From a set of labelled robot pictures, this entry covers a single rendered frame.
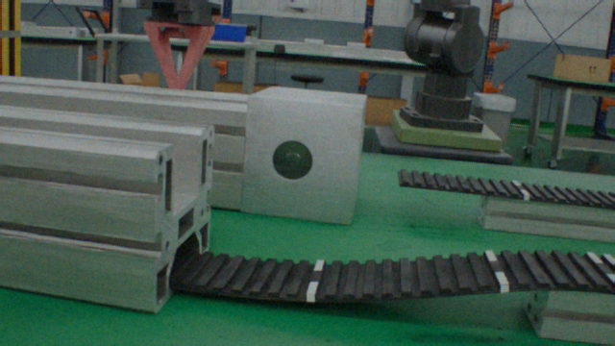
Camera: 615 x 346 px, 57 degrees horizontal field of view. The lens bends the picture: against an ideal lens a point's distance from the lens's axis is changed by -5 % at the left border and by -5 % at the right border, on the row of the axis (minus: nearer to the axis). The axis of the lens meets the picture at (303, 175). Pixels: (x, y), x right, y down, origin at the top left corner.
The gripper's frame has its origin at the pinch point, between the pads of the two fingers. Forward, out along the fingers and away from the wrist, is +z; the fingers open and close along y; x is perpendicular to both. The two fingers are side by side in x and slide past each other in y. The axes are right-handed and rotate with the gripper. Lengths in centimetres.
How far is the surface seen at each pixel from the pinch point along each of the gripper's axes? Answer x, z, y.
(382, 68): 24, 12, -440
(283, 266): 17.7, 7.2, 30.6
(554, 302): 32.5, 6.1, 33.9
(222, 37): -67, -4, -261
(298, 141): 16.3, 2.0, 17.8
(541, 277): 31.6, 4.8, 33.7
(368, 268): 22.6, 6.6, 30.8
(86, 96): -1.7, 0.1, 17.8
